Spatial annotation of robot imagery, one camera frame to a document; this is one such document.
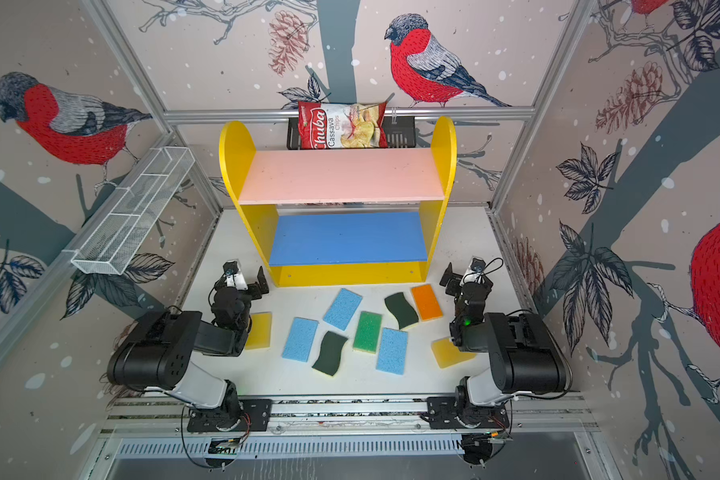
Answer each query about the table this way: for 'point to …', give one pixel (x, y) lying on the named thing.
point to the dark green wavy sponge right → (405, 314)
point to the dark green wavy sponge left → (330, 353)
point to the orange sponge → (426, 302)
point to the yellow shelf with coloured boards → (342, 216)
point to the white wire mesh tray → (135, 213)
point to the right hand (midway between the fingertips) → (463, 270)
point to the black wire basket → (401, 132)
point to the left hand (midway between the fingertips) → (243, 269)
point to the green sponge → (368, 331)
